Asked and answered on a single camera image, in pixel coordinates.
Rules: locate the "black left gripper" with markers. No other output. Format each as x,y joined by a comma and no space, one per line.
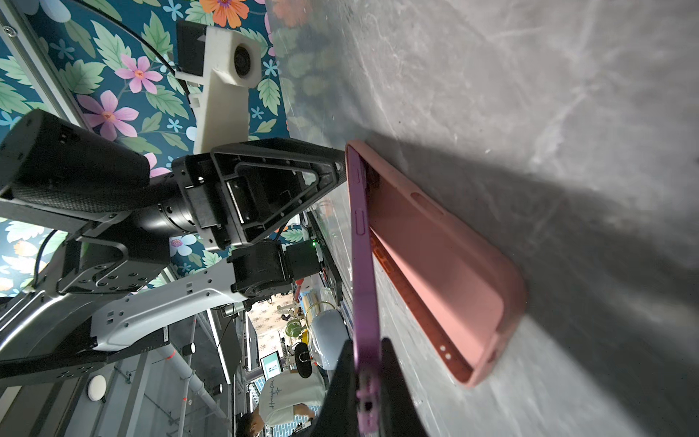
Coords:
238,194

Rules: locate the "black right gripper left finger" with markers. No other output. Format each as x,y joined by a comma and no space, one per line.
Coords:
338,415

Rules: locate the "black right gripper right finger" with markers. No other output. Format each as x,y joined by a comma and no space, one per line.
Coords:
398,417

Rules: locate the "black smartphone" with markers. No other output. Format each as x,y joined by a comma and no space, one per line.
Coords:
367,349

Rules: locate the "pink phone case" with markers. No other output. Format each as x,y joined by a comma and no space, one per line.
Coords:
466,295

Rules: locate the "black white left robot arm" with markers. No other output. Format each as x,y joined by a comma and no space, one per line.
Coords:
143,252

